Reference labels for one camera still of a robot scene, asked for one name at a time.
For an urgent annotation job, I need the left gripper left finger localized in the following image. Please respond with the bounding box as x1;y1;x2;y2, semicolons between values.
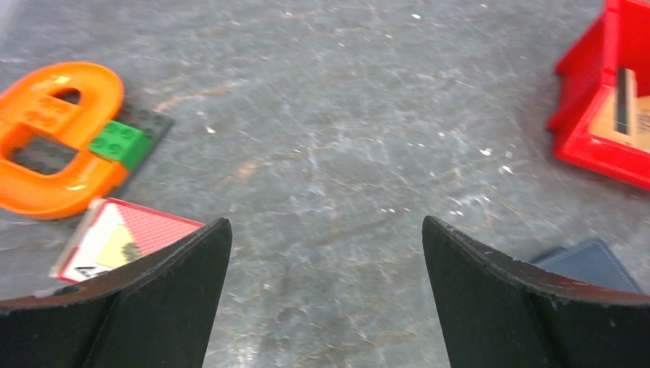
1;218;232;367

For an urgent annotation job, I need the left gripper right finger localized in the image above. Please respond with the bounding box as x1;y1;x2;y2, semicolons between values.
422;216;649;367

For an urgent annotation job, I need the navy blue card holder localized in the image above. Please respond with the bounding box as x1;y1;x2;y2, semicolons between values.
530;238;644;294

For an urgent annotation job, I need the green toy block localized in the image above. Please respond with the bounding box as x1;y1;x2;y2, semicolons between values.
87;120;151;172

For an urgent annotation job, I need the dark grey toy baseplate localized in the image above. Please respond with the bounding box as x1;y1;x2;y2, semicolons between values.
10;103;175;175

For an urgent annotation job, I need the orange plastic letter shape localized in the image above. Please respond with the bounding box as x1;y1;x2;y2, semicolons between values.
1;61;128;220

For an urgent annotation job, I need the red plastic bin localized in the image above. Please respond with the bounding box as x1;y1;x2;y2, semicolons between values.
547;1;649;189

